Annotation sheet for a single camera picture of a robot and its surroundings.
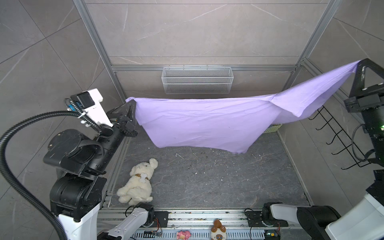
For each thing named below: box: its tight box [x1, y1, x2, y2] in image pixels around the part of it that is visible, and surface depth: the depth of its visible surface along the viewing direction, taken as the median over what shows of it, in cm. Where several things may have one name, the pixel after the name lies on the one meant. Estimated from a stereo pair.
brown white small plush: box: [210, 219, 227, 240], surface depth 70 cm
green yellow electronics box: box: [264, 232, 281, 240], surface depth 72 cm
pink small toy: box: [176, 230, 191, 240], surface depth 69 cm
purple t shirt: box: [126, 60, 360, 154], surface depth 45 cm
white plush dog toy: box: [116, 158, 159, 206], surface depth 78 cm
